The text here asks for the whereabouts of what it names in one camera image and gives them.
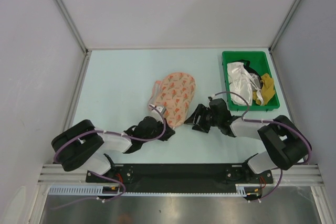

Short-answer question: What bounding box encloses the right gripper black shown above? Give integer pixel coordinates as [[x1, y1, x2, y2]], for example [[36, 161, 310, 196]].
[[184, 103, 221, 133]]

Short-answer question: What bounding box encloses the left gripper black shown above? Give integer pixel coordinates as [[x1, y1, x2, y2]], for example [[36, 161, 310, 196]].
[[141, 116, 175, 143]]

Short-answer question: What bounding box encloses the pink floral mesh laundry bag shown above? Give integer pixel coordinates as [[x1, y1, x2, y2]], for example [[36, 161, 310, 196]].
[[149, 72, 196, 128]]

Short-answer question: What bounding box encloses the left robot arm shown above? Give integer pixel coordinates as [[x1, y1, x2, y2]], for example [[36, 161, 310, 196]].
[[51, 116, 175, 182]]

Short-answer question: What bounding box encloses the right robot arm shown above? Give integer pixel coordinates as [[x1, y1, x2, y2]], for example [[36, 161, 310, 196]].
[[184, 99, 312, 183]]

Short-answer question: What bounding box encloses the white satin bra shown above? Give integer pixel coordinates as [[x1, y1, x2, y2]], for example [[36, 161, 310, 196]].
[[227, 61, 260, 105]]

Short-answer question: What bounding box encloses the grey black bra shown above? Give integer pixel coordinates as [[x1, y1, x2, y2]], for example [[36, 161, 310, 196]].
[[238, 59, 263, 89]]

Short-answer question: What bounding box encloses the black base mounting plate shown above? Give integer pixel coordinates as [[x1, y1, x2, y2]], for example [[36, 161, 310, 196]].
[[86, 163, 272, 194]]

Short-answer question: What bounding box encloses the green plastic bin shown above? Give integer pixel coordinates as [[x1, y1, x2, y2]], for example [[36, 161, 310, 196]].
[[222, 51, 280, 111]]

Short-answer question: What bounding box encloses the mustard yellow garment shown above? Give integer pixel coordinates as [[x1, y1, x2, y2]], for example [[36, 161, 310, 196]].
[[253, 73, 276, 106]]

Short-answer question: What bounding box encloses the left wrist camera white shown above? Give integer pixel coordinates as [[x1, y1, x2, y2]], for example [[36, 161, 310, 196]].
[[149, 104, 166, 122]]

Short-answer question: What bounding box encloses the white slotted cable duct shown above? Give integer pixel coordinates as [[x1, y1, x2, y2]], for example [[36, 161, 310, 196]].
[[48, 185, 261, 198]]

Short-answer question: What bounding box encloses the left aluminium frame post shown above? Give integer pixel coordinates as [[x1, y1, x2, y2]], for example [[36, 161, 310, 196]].
[[39, 0, 89, 54]]

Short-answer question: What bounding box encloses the aluminium frame post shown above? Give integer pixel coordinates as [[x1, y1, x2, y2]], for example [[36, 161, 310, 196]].
[[269, 0, 317, 51], [39, 0, 89, 54]]

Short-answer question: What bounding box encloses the aluminium front frame rail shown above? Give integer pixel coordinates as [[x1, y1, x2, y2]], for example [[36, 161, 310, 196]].
[[37, 164, 324, 187]]

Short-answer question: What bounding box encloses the right aluminium frame post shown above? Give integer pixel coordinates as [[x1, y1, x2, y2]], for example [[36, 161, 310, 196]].
[[269, 0, 317, 51]]

